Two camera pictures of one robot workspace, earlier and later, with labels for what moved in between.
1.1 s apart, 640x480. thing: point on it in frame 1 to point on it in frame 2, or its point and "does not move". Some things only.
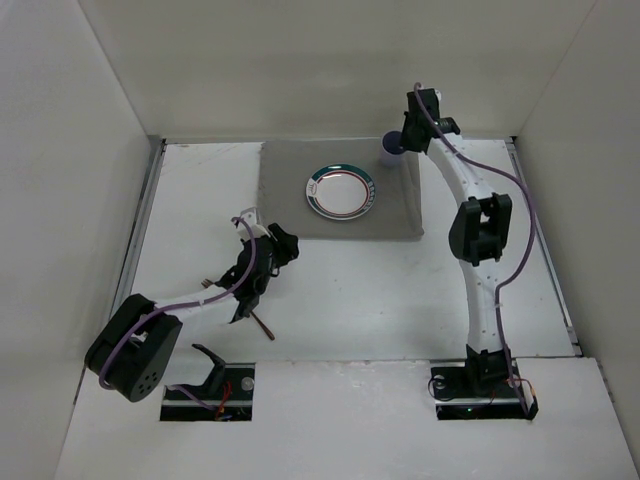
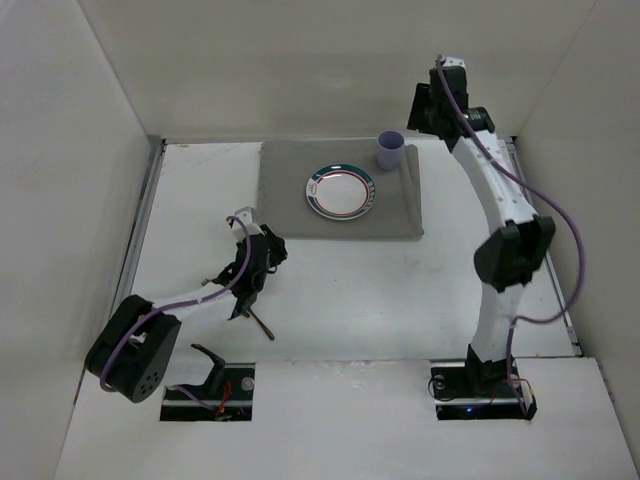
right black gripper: (410, 134) to (417, 107)
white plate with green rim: (340, 192) does not move
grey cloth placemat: (339, 189) does not move
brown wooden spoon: (262, 323) does not move
